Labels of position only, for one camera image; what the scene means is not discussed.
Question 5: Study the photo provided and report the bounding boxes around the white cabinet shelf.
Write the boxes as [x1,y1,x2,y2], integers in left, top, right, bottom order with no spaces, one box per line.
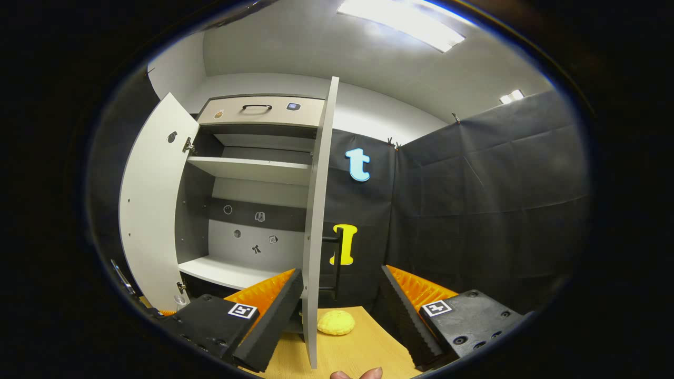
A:
[187,156,312,186]

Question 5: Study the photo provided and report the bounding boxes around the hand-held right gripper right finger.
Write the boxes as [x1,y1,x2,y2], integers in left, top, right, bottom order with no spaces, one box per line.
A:
[380,264,527,371]

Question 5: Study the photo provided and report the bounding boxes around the beige cabinet drawer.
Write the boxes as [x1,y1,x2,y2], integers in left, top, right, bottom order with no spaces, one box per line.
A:
[198,96,326,128]

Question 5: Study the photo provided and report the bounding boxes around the yellow round soft object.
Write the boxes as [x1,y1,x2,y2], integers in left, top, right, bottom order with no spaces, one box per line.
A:
[316,310,355,336]

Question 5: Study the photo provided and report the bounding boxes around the white cabinet door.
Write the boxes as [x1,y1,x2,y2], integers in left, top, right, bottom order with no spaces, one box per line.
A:
[118,93,201,312]
[301,76,340,369]

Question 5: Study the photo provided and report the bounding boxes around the white and grey cabinet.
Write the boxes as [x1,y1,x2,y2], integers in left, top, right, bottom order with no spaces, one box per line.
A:
[174,94,327,316]

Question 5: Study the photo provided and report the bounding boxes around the long ceiling light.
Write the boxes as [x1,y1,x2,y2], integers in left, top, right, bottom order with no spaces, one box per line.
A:
[337,0,467,53]

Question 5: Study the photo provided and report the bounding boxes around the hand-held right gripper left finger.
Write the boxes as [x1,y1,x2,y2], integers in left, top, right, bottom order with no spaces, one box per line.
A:
[153,267,305,373]

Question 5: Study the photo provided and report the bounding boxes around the black right door handle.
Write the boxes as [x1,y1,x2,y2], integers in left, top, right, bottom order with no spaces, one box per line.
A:
[321,235,344,293]

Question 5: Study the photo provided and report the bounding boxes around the black backdrop cloth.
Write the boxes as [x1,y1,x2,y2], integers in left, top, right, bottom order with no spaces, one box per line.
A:
[316,89,590,316]

